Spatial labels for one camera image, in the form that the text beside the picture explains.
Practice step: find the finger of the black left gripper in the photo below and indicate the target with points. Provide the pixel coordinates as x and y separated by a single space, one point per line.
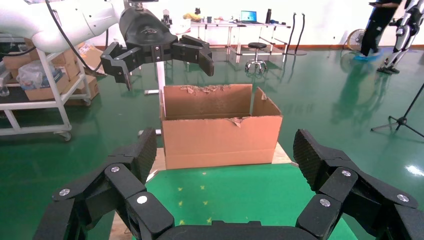
202 53
119 63

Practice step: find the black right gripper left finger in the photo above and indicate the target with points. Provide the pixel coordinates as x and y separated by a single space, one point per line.
126 185

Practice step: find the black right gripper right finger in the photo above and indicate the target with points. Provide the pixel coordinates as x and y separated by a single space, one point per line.
341 185

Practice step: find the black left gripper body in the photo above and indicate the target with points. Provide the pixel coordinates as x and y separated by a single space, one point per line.
145 33

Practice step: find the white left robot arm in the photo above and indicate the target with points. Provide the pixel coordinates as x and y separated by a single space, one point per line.
49 20

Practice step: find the cardboard box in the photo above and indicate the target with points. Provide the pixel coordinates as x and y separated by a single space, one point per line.
49 91
13 63
91 87
71 66

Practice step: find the large open cardboard carton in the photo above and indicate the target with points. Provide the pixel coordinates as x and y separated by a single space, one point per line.
218 142

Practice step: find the yellow object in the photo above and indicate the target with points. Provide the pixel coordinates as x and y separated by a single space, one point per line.
191 16

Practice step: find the white desk leg column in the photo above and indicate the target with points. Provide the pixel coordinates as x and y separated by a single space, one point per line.
161 78

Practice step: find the black round stool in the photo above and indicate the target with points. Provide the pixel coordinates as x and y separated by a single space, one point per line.
256 45

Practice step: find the open laptop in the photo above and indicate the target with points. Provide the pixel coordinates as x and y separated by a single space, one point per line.
248 16

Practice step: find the white shelf cart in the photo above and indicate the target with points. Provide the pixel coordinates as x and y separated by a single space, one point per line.
53 76

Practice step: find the black bottle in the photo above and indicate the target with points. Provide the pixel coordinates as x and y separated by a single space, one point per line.
268 16

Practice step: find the clear plastic bag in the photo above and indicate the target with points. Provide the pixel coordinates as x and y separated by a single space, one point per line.
33 74

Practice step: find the black tripod stand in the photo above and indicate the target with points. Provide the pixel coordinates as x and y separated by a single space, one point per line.
402 120

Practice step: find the green table cloth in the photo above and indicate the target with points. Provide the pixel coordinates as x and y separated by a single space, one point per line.
232 195

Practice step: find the round fan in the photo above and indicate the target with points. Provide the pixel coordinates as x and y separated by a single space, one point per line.
356 39

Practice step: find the person in dark clothes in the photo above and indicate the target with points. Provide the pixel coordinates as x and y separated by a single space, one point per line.
377 26

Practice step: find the white humanoid robot legs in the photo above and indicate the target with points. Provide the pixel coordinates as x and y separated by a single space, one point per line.
402 33

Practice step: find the white frame table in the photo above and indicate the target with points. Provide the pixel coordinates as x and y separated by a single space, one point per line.
232 24

